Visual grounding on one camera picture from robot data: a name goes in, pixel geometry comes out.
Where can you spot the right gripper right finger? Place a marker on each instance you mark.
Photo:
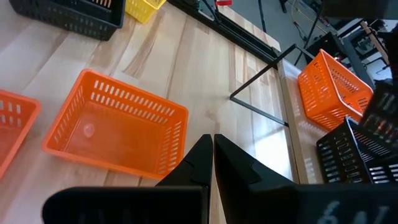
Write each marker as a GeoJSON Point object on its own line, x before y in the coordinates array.
{"type": "Point", "coordinates": [264, 202]}

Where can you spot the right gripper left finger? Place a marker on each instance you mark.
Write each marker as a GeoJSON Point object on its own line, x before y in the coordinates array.
{"type": "Point", "coordinates": [180, 202]}

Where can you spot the black plastic basket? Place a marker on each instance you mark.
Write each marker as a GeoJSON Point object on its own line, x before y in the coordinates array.
{"type": "Point", "coordinates": [62, 18]}
{"type": "Point", "coordinates": [382, 112]}
{"type": "Point", "coordinates": [342, 155]}

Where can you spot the orange plastic basket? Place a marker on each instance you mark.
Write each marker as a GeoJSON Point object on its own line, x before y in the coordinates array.
{"type": "Point", "coordinates": [118, 137]}
{"type": "Point", "coordinates": [12, 130]}
{"type": "Point", "coordinates": [326, 93]}

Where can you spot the yellow plastic basket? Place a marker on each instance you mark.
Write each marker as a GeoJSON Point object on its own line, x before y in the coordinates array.
{"type": "Point", "coordinates": [141, 9]}

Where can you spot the wooden shelf with black legs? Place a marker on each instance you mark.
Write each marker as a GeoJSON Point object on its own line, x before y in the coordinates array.
{"type": "Point", "coordinates": [298, 140]}

